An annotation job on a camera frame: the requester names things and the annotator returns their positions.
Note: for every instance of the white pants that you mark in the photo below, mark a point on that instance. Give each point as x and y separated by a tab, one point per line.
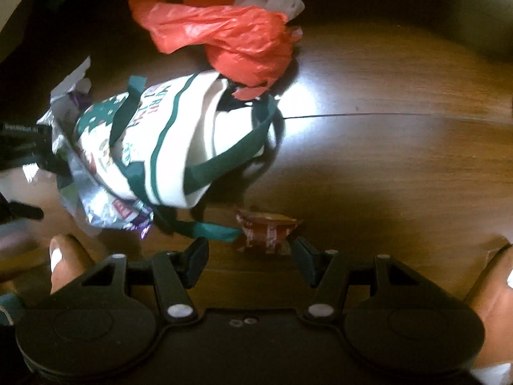
495	375

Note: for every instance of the beige bed frame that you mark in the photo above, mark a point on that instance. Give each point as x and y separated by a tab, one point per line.
12	4

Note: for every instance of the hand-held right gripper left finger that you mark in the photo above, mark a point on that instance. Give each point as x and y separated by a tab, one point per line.
198	260

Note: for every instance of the teal cloth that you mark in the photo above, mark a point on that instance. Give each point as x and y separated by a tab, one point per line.
10	308

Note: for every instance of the white crumpled plastic bag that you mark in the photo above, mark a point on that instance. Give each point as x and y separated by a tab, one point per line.
280	0

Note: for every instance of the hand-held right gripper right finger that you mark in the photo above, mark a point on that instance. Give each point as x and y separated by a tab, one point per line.
302	260

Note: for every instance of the person's right foot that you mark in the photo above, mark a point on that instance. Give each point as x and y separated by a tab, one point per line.
493	308

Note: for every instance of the orange plastic bag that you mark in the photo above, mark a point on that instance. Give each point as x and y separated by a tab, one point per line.
224	28

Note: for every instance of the silver foil snack wrapper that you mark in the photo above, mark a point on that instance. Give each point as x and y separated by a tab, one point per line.
104	212

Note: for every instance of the white tote bag green trim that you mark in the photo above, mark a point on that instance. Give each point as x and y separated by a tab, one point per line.
180	148

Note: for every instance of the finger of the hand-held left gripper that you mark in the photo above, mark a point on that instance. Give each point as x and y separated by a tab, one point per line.
24	212

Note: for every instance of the red candy wrapper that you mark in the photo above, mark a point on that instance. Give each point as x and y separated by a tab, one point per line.
264	230

